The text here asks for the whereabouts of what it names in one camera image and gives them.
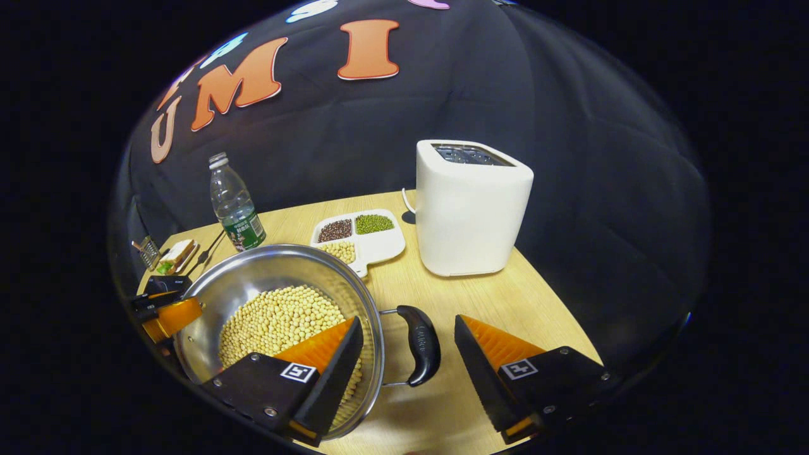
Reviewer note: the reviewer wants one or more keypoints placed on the white divided plate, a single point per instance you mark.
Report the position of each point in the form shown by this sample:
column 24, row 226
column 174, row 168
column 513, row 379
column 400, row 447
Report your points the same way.
column 382, row 245

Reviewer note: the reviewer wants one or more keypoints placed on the white toaster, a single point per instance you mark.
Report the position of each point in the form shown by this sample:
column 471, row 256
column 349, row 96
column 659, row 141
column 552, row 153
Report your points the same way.
column 471, row 215

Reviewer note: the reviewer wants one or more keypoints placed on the small pile of soybeans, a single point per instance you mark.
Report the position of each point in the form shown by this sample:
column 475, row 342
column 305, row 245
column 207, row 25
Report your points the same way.
column 339, row 251

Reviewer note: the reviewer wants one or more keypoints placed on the sandwich with green lettuce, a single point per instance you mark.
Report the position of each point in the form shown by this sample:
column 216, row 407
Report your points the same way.
column 179, row 253

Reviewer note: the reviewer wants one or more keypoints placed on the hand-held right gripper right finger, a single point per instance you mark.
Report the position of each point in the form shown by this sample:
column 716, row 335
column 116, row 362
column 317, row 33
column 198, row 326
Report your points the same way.
column 480, row 373

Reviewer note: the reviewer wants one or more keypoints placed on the pile of dark red beans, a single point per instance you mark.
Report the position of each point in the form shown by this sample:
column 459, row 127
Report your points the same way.
column 335, row 230

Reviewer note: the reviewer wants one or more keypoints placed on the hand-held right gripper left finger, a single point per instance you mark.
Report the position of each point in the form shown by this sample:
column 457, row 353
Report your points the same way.
column 338, row 379

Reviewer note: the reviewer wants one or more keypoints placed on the pile of green mung beans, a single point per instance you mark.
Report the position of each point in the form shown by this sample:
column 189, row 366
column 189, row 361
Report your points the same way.
column 374, row 224

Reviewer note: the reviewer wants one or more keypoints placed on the black induction cooktop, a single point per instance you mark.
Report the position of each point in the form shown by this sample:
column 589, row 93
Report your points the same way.
column 165, row 284

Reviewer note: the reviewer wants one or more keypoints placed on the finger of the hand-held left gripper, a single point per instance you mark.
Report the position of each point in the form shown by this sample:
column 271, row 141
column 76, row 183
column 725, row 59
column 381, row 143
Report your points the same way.
column 174, row 318

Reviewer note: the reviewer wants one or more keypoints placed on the clear plastic water bottle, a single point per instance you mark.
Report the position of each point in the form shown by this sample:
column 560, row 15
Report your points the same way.
column 237, row 208

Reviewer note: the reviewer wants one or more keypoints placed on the heap of soybeans in pot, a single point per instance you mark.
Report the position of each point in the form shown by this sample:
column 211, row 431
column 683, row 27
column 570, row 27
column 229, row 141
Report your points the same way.
column 278, row 322

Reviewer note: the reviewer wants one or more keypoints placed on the stainless steel pot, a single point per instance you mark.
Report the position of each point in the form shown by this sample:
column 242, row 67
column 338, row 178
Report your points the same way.
column 253, row 272

